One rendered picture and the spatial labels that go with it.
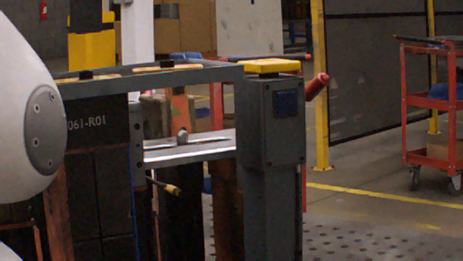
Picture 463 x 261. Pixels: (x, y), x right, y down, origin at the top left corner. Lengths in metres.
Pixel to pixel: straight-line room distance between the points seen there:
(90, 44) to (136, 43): 3.13
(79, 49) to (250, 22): 3.69
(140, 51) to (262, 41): 6.30
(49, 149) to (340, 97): 5.34
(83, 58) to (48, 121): 7.85
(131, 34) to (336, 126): 1.59
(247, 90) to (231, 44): 10.79
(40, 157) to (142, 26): 4.75
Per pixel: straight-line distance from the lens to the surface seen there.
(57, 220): 0.96
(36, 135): 0.62
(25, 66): 0.63
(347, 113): 6.02
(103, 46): 8.54
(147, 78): 0.92
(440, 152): 5.02
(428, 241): 1.83
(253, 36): 11.57
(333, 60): 5.84
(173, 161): 1.30
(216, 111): 3.47
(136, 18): 5.33
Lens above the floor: 1.26
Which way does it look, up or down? 10 degrees down
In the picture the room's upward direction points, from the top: 2 degrees counter-clockwise
